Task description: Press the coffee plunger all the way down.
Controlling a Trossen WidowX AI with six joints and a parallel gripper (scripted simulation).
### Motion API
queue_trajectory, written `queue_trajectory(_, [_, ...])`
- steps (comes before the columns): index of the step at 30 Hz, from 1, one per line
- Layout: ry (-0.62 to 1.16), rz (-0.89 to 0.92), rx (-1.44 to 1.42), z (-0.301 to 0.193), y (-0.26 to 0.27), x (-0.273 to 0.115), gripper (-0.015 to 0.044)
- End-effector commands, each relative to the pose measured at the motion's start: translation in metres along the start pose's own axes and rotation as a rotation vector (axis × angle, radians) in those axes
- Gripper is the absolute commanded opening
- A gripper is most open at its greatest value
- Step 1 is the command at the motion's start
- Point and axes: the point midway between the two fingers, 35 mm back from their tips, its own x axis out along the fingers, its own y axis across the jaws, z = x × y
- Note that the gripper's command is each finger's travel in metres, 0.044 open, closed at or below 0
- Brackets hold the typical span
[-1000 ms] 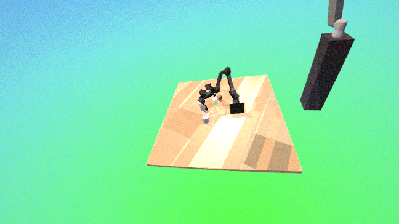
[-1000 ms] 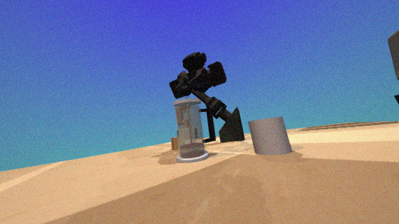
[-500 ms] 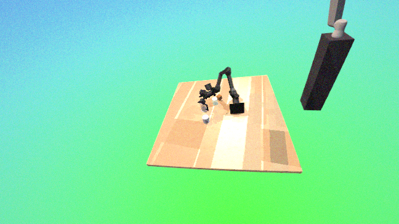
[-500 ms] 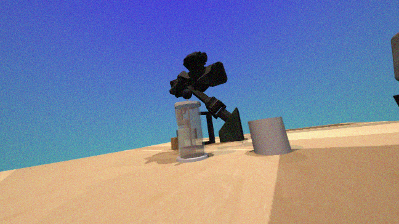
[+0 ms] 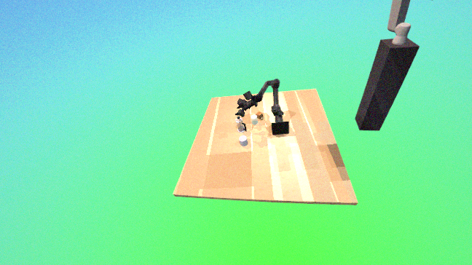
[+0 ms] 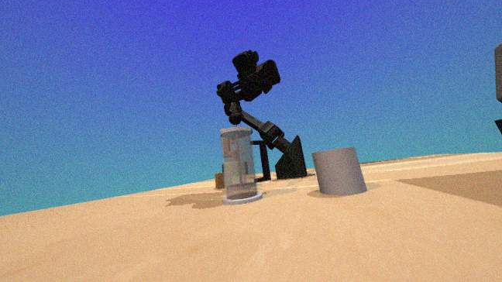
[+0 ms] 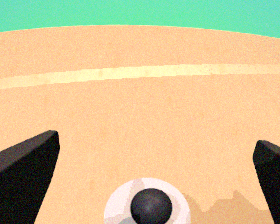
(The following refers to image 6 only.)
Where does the glass french press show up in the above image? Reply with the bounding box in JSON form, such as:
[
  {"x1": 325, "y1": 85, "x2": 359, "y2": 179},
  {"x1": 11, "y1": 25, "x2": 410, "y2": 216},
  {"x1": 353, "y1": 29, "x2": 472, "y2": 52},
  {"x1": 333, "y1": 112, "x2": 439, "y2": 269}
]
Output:
[{"x1": 220, "y1": 112, "x2": 271, "y2": 205}]

